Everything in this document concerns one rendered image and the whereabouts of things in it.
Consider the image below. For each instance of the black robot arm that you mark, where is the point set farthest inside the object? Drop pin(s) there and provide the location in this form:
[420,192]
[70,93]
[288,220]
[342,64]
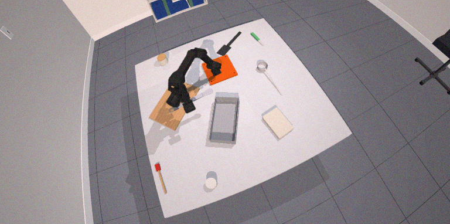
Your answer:
[177,78]

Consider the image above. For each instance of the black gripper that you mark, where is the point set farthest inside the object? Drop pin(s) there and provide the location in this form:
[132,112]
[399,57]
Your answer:
[188,104]

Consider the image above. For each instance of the black spatula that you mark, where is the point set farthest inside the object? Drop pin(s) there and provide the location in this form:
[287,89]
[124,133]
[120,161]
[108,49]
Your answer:
[225,48]

